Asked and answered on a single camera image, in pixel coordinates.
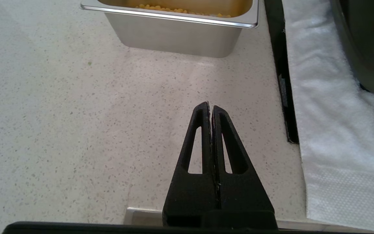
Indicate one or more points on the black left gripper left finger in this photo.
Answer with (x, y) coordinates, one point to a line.
(190, 195)

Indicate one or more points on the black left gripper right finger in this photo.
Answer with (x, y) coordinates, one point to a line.
(245, 195)

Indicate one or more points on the black Midea rice cooker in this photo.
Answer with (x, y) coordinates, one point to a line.
(368, 48)

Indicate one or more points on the white terry towel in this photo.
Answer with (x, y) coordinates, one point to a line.
(330, 130)

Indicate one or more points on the black flat strip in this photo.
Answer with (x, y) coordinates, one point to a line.
(281, 65)

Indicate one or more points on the stainless steel tray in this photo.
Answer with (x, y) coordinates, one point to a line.
(174, 35)

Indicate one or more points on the yellow corn kernels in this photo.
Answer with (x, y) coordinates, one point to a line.
(180, 11)

